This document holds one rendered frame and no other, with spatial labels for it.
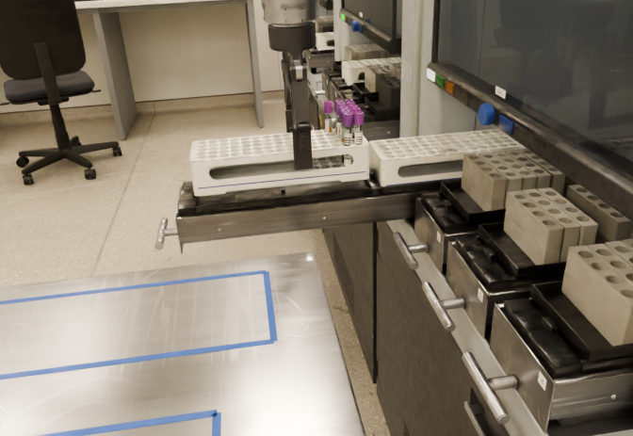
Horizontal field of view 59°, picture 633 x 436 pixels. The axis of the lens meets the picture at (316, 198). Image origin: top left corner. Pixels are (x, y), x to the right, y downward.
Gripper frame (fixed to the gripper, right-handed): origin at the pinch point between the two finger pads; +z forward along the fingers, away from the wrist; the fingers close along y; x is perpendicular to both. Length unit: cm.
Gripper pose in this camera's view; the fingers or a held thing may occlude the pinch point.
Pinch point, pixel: (299, 145)
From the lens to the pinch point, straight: 96.4
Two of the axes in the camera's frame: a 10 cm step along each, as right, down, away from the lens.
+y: 1.5, 4.2, -9.0
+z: 0.4, 9.0, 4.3
